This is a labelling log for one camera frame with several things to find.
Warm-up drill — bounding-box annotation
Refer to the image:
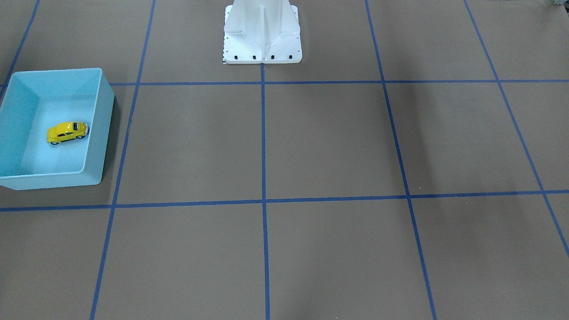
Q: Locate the yellow beetle toy car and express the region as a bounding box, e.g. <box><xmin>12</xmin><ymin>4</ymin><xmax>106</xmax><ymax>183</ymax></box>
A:
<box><xmin>46</xmin><ymin>121</ymin><xmax>89</xmax><ymax>145</ymax></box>

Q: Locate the light blue plastic bin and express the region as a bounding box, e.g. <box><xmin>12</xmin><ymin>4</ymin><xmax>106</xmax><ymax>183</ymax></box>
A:
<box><xmin>0</xmin><ymin>68</ymin><xmax>115</xmax><ymax>190</ymax></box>

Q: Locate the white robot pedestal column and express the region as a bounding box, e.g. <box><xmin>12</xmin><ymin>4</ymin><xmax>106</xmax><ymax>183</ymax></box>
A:
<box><xmin>222</xmin><ymin>0</ymin><xmax>303</xmax><ymax>64</ymax></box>

